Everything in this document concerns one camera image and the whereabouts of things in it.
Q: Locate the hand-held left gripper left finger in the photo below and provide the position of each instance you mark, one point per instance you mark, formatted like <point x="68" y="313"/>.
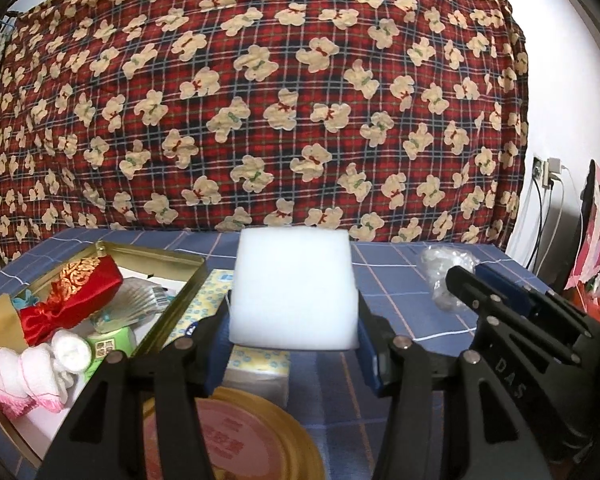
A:
<point x="215" y="365"/>

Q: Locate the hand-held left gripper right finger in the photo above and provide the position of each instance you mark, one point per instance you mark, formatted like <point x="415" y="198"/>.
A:
<point x="370" y="365"/>

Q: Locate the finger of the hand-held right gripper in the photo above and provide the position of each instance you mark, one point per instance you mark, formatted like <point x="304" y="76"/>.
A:
<point x="500" y="310"/>
<point x="510" y="282"/>

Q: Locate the rectangular gold tin box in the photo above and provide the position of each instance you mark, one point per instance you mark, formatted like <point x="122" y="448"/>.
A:
<point x="180" y="280"/>

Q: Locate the cotton swab pack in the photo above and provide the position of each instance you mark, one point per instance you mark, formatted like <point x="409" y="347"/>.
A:
<point x="135" y="302"/>

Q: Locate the small green box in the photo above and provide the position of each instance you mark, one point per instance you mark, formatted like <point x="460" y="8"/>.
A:
<point x="112" y="345"/>

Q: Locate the white sponge block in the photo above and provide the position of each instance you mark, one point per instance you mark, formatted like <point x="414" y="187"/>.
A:
<point x="295" y="285"/>

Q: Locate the teal cloth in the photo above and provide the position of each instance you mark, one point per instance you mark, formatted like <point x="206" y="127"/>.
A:
<point x="22" y="301"/>

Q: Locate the pink and white towel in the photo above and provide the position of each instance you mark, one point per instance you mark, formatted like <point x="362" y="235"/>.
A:
<point x="10" y="380"/>

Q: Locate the tan cardboard box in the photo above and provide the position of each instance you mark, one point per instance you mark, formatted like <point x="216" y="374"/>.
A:
<point x="0" y="322"/>

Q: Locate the yellow dotted tissue pack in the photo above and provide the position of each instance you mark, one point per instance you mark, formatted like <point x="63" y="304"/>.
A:
<point x="260" y="375"/>

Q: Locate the blue plaid tablecloth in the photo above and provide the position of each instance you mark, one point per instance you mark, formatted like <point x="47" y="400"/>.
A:
<point x="405" y="310"/>

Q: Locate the clear plastic bag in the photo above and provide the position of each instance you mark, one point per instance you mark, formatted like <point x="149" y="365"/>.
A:
<point x="445" y="265"/>

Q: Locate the round gold tin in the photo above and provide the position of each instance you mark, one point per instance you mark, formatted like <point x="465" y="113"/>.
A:
<point x="260" y="440"/>

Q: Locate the white plug charger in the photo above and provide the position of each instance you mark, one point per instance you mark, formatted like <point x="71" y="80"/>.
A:
<point x="555" y="170"/>

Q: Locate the red plaid bear-print blanket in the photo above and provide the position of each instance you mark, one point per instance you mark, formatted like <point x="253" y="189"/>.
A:
<point x="280" y="110"/>

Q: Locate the wall power socket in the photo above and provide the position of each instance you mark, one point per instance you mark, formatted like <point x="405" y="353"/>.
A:
<point x="539" y="171"/>

